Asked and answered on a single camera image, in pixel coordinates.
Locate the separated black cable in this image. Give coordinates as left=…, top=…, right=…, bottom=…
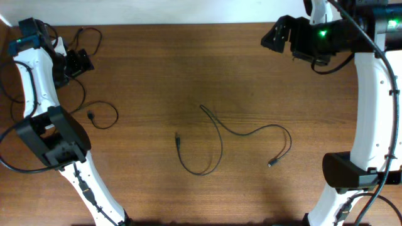
left=65, top=75, right=119, bottom=130
left=65, top=26, right=104, bottom=58

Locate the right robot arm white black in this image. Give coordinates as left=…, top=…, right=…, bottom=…
left=261, top=0, right=401, bottom=225

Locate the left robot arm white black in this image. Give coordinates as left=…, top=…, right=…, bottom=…
left=1, top=18, right=131, bottom=225

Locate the left camera black cable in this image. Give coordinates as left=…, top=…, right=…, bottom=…
left=0, top=59, right=63, bottom=175

